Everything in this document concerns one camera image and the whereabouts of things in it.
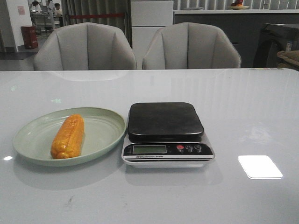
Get orange corn cob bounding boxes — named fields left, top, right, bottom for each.
left=50, top=114, right=84, bottom=159

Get black silver kitchen scale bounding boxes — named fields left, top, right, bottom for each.
left=121, top=102, right=215, bottom=168

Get right grey upholstered chair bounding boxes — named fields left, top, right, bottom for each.
left=142, top=22, right=242, bottom=70

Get grey upholstered chair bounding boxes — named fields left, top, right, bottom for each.
left=33, top=22, right=136, bottom=71
left=142, top=22, right=242, bottom=70

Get light green plate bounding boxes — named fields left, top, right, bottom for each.
left=13, top=107, right=126, bottom=167

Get left grey upholstered chair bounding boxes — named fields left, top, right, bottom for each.
left=33, top=22, right=136, bottom=71

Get white cabinet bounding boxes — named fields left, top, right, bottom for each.
left=130, top=0, right=173, bottom=70

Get dark grey counter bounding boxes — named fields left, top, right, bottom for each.
left=174, top=9, right=299, bottom=68

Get fruit bowl on counter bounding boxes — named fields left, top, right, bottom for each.
left=228, top=0, right=249, bottom=10

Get red trash bin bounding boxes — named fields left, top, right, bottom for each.
left=21, top=26, right=38, bottom=49

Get black appliance at right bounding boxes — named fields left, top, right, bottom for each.
left=253, top=23, right=299, bottom=68

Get beige cushion at right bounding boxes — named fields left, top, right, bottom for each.
left=277, top=50, right=299, bottom=71

